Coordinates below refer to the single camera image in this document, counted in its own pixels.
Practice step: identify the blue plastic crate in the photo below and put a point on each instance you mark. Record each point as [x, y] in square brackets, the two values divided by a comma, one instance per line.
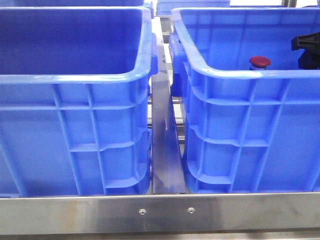
[74, 100]
[247, 131]

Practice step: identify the steel frame post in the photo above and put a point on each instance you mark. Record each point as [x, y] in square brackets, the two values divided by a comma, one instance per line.
[289, 3]

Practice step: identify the left blue plastic crate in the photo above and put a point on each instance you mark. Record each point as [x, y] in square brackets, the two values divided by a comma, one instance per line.
[74, 100]

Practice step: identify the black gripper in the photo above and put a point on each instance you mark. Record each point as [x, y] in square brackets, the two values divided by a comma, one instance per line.
[310, 43]

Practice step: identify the rear left blue crate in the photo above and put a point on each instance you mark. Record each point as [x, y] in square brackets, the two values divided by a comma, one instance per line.
[79, 3]

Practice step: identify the red mushroom push button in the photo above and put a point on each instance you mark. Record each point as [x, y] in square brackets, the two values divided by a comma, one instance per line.
[259, 63]

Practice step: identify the right blue plastic crate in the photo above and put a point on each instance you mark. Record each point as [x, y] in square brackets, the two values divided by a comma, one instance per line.
[247, 131]

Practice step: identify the steel front rail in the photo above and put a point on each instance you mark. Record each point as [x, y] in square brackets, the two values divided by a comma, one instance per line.
[177, 213]

